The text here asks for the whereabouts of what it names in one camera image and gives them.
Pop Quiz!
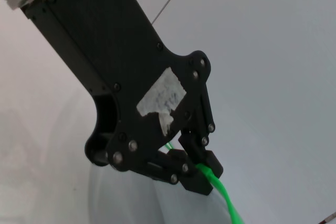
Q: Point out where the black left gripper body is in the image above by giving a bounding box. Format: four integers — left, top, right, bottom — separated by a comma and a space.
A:
22, 0, 213, 174

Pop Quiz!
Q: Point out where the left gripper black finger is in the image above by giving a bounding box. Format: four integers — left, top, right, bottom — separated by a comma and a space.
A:
146, 148, 214, 196
178, 92, 224, 178

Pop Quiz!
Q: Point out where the clear document bag green zipper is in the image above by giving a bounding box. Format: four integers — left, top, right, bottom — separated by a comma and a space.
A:
88, 142, 245, 224

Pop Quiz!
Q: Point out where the white tape label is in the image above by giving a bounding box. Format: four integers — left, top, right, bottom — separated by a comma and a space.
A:
136, 68, 187, 137

